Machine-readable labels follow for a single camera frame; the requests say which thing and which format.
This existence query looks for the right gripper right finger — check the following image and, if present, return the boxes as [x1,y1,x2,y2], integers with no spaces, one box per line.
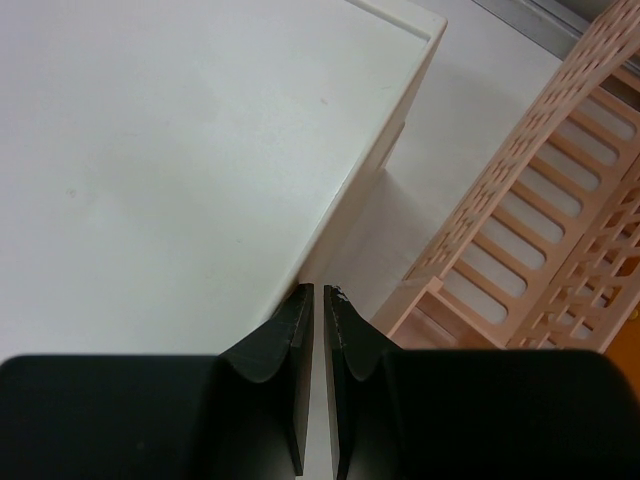
[324,286,639,479]

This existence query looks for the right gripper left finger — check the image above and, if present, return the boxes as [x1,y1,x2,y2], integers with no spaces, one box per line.
[1,284,314,479]

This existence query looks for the white drawer box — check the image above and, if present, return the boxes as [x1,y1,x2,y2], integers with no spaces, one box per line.
[1,1,447,359]

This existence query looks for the peach desk file organizer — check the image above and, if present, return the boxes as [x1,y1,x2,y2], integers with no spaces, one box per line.
[372,1,639,352]

